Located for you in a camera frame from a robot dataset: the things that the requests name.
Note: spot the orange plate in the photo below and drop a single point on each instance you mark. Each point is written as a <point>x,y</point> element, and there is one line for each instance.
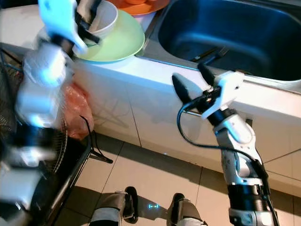
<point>153,9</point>

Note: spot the black metal frame stand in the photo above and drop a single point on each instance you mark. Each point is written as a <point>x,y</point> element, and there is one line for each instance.
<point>70,179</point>

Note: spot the robot right leg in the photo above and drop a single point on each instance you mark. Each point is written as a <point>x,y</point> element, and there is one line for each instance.
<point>186,212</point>

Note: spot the red plastic bag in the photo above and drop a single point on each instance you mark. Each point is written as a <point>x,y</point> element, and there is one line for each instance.
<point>80,110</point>

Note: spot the steel knife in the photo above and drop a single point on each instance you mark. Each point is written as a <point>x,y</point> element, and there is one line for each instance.
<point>200,55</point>

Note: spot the white door with black knob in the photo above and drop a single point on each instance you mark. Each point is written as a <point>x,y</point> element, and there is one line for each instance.
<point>108,108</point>

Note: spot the orange bowl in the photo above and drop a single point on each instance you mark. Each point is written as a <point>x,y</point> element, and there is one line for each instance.
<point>137,2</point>

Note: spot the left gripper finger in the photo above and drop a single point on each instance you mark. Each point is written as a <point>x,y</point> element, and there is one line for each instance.
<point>84,10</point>

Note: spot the robot leg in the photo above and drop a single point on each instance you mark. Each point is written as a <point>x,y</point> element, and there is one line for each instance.
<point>186,212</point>
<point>113,209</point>

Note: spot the steel fork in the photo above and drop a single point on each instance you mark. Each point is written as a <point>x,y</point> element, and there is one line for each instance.
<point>222,51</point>

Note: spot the robot left leg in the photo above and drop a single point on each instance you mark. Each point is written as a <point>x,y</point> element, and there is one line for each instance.
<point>113,209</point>

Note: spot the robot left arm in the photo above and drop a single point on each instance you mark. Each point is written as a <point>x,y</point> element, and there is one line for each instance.
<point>42,94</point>

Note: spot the steel sink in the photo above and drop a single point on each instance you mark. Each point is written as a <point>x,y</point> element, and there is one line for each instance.
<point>254,37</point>

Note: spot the green plate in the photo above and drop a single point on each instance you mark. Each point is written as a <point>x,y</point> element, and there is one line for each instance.
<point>124,44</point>

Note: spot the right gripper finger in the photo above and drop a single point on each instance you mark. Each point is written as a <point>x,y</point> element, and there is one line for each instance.
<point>207,75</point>
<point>184,92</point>

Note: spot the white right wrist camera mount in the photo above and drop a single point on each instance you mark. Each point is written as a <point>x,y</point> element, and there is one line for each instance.
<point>228,89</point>

